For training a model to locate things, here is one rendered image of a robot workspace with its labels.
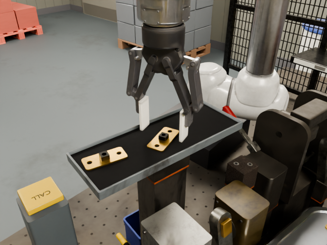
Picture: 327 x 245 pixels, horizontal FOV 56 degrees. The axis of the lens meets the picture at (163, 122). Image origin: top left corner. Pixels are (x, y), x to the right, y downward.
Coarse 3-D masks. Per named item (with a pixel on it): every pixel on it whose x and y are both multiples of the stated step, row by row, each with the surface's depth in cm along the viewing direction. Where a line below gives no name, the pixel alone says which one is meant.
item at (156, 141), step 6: (162, 132) 65; (168, 132) 67; (174, 132) 67; (156, 138) 65; (162, 138) 64; (168, 138) 65; (174, 138) 65; (150, 144) 63; (156, 144) 63; (162, 144) 63; (168, 144) 63; (156, 150) 62; (162, 150) 61
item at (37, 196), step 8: (32, 184) 53; (40, 184) 53; (48, 184) 53; (24, 192) 52; (32, 192) 52; (40, 192) 52; (48, 192) 52; (56, 192) 52; (24, 200) 50; (32, 200) 50; (40, 200) 50; (48, 200) 50; (56, 200) 51; (32, 208) 49; (40, 208) 50
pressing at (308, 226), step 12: (300, 216) 67; (312, 216) 68; (324, 216) 68; (288, 228) 64; (300, 228) 65; (312, 228) 65; (324, 228) 65; (276, 240) 62; (288, 240) 62; (300, 240) 62; (312, 240) 62; (324, 240) 62
